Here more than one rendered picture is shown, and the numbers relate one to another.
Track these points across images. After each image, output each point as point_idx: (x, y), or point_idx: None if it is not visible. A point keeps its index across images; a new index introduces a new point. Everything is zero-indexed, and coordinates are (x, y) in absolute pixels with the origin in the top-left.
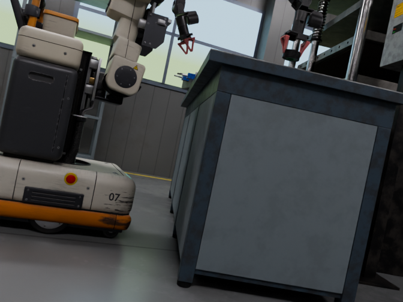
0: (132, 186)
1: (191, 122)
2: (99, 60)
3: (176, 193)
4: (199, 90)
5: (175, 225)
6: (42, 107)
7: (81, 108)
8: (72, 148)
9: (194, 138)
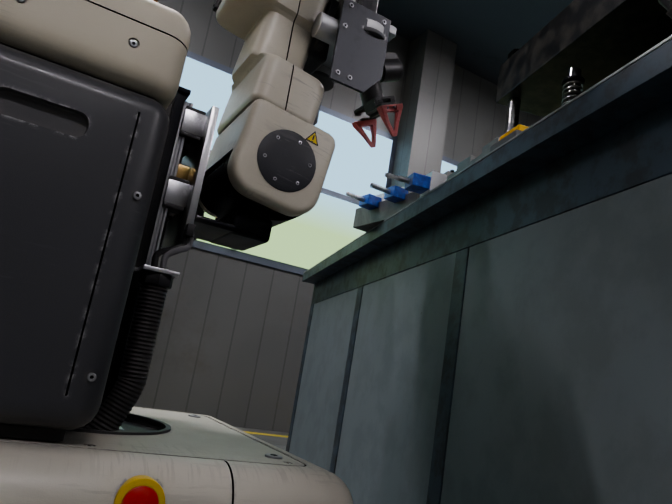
0: (349, 503)
1: (397, 301)
2: (211, 113)
3: (357, 482)
4: (444, 214)
5: None
6: (36, 222)
7: (150, 249)
8: (125, 379)
9: (488, 332)
